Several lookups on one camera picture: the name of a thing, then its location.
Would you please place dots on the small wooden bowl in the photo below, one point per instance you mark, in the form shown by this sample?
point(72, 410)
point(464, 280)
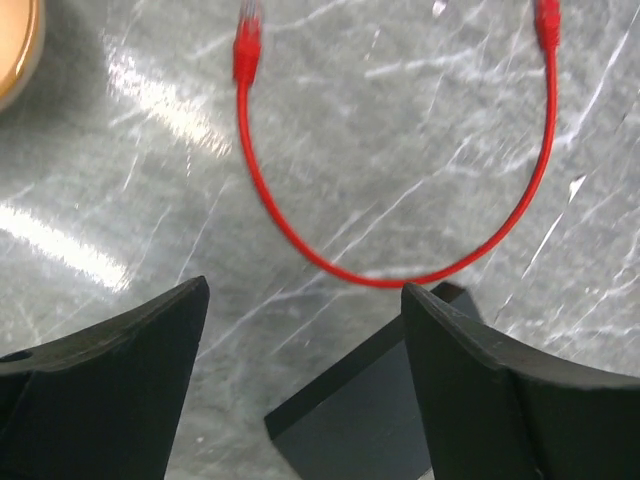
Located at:
point(23, 31)

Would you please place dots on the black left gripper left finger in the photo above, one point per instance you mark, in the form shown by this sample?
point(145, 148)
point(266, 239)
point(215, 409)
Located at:
point(105, 401)

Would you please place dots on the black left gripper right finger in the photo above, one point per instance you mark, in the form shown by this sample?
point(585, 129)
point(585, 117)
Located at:
point(493, 407)

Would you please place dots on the black network switch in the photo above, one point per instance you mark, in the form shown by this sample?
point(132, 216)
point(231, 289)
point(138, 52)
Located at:
point(369, 416)

